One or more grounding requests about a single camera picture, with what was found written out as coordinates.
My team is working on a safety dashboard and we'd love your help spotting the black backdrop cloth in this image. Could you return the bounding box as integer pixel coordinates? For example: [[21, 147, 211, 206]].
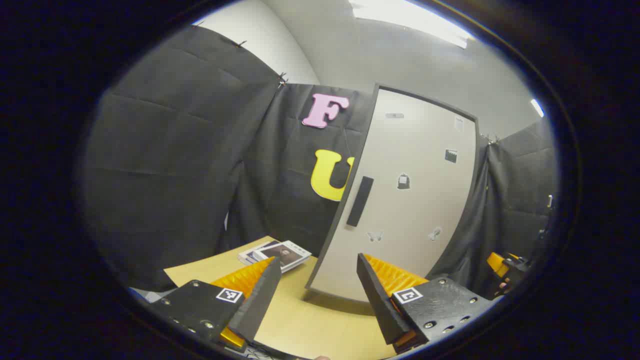
[[82, 25, 558, 296]]

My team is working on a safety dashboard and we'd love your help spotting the dark blue book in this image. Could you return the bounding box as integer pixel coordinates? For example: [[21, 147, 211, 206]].
[[243, 240, 281, 263]]

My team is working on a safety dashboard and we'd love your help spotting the black door handle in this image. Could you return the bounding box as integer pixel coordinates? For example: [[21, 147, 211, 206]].
[[346, 176, 375, 228]]

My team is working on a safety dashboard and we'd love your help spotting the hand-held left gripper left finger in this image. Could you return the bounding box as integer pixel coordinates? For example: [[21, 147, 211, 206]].
[[150, 256, 283, 351]]

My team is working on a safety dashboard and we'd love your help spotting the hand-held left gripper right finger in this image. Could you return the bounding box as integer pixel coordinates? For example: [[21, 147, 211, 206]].
[[356, 252, 493, 353]]

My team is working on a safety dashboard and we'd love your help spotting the dark grey cabinet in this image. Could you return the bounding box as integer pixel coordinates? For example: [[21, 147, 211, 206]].
[[305, 82, 481, 306]]

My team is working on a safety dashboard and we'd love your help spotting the grey cabinet door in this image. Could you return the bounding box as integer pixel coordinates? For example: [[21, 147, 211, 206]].
[[309, 86, 477, 303]]

